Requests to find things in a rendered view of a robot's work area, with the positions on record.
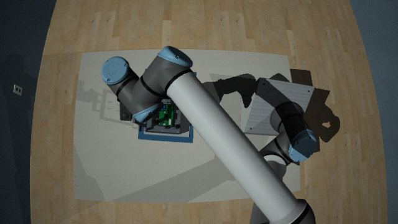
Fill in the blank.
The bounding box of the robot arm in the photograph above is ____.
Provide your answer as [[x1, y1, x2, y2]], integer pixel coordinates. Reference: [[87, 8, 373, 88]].
[[101, 46, 317, 224]]

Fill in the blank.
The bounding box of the green circuit board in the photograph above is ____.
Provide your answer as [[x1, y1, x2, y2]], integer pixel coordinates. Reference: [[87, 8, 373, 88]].
[[159, 105, 174, 126]]

